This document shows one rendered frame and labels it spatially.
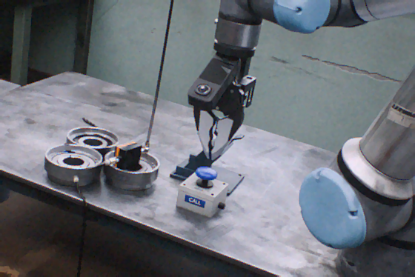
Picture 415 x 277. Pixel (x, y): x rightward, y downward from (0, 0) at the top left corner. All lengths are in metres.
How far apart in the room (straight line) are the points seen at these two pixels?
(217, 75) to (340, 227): 0.33
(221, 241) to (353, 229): 0.29
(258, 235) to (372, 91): 1.65
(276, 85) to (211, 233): 1.75
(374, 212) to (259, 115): 2.00
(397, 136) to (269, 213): 0.44
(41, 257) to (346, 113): 1.65
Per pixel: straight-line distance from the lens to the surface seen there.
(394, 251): 1.06
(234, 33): 1.08
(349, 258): 1.10
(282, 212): 1.25
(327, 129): 2.81
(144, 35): 3.02
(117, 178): 1.21
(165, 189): 1.24
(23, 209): 1.63
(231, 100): 1.11
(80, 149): 1.28
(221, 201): 1.20
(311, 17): 0.99
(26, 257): 1.46
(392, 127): 0.86
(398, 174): 0.89
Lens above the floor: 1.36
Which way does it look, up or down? 22 degrees down
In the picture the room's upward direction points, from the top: 11 degrees clockwise
